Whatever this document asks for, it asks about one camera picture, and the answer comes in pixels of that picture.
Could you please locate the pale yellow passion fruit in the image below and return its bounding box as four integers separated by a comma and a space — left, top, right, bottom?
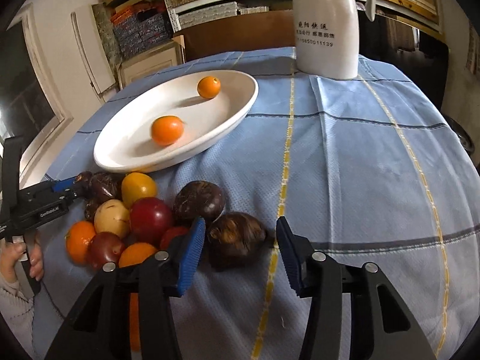
94, 199, 131, 239

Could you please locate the brown cardboard box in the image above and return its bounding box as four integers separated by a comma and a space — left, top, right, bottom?
173, 9, 297, 62

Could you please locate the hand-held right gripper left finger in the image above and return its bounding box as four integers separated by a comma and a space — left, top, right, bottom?
45, 217, 207, 360

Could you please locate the blue checked tablecloth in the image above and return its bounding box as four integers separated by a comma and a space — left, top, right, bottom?
32, 47, 480, 360

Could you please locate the medium orange tangerine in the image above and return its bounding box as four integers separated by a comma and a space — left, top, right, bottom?
65, 220, 97, 265

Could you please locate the yellow-orange round fruit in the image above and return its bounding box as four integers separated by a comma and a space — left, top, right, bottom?
121, 172, 158, 209

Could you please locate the person's left hand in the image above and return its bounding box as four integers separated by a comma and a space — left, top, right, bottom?
0, 229, 45, 282

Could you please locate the person's left forearm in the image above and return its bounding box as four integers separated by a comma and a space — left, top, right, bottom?
0, 274, 36, 349

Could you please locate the white thermos jug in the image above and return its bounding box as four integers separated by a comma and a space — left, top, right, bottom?
292, 0, 376, 80

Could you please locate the dark round wheel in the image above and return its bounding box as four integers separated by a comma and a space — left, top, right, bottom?
446, 114, 477, 154

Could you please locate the large red plum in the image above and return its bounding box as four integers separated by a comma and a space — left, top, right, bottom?
129, 197, 174, 246

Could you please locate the small red plum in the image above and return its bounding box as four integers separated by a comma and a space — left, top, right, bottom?
159, 226, 190, 250

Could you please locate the stack of blue patterned boxes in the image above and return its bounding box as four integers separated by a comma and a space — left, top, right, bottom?
110, 7, 175, 61

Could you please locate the white oval plate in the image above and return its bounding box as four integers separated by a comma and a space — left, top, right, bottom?
93, 70, 259, 174

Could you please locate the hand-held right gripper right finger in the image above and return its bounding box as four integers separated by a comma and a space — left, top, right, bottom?
275, 216, 437, 360

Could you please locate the white framed window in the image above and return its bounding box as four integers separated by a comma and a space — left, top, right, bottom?
0, 4, 76, 188

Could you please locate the small round orange kumquat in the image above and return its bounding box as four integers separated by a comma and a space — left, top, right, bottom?
151, 115, 185, 147
197, 76, 222, 99

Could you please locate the dark purple passion fruit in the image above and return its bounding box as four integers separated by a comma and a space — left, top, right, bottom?
172, 181, 227, 227

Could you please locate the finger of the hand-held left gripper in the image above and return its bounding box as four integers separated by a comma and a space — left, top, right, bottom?
56, 187, 83, 207
45, 177, 79, 193

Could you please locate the white leaning board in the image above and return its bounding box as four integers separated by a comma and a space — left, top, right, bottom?
71, 7, 117, 96

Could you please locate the large brown water chestnut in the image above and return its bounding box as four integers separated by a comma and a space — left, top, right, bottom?
207, 212, 276, 271

